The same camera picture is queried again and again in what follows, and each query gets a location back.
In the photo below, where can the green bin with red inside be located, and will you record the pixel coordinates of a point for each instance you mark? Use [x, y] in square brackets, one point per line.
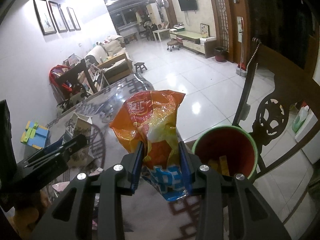
[225, 143]

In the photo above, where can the carved wooden chair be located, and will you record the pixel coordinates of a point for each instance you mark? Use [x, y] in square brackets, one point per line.
[271, 122]

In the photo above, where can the wall television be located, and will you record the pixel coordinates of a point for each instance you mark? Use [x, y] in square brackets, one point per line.
[187, 3]

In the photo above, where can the geometric framed picture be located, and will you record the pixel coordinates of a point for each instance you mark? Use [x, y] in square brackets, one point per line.
[203, 30]

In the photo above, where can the green detergent bottle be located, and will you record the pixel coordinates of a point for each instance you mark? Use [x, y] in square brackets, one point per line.
[300, 121]

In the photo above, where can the yellow wrapper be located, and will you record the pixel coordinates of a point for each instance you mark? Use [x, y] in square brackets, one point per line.
[222, 166]

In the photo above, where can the small wooden stool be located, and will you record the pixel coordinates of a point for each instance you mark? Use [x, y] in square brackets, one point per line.
[140, 65]

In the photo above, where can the wooden lattice screen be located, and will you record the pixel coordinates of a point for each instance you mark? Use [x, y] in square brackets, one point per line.
[220, 12]

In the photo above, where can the standing air conditioner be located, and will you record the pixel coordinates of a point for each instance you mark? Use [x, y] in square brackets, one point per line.
[153, 15]

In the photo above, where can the colourful toy box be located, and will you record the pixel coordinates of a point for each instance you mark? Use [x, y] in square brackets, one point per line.
[35, 136]

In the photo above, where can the brown paper box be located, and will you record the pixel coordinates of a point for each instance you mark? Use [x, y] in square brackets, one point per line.
[81, 127]

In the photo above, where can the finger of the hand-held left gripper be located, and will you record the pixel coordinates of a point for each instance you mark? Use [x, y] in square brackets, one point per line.
[72, 145]
[47, 161]

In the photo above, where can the broom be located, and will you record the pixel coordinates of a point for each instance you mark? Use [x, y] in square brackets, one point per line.
[241, 71]

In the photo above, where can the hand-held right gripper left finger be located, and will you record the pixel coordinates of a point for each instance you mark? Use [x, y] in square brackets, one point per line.
[138, 166]

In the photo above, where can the dark waste bin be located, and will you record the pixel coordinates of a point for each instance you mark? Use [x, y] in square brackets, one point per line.
[220, 55]

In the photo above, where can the orange snack bag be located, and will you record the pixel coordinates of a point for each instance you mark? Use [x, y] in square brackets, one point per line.
[155, 120]

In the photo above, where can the dark wooden chair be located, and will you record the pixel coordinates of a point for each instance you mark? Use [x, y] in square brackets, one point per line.
[80, 72]

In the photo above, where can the round rolling stool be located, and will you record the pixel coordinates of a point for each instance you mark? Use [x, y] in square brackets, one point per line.
[173, 43]

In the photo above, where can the floral cushion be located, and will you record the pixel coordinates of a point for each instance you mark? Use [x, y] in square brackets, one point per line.
[72, 102]

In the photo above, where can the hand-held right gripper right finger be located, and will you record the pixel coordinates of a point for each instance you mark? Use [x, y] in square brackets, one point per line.
[185, 166]

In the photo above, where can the large framed picture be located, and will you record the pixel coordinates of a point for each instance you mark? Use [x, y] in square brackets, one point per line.
[45, 16]

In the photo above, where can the television cabinet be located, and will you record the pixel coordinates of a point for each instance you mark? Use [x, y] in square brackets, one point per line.
[195, 41]

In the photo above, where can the person's left hand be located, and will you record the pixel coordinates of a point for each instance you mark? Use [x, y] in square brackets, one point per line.
[30, 205]

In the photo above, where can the white side table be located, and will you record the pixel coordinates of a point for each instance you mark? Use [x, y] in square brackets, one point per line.
[162, 33]

